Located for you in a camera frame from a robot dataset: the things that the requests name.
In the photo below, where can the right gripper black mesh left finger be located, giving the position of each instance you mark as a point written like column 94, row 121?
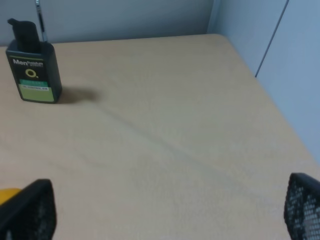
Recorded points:
column 31, row 214

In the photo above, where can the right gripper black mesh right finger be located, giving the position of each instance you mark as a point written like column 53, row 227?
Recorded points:
column 302, row 207

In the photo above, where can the yellow mango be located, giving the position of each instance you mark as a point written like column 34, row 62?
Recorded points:
column 8, row 193

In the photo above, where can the black pump lotion bottle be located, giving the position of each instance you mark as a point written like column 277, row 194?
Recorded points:
column 33, row 64

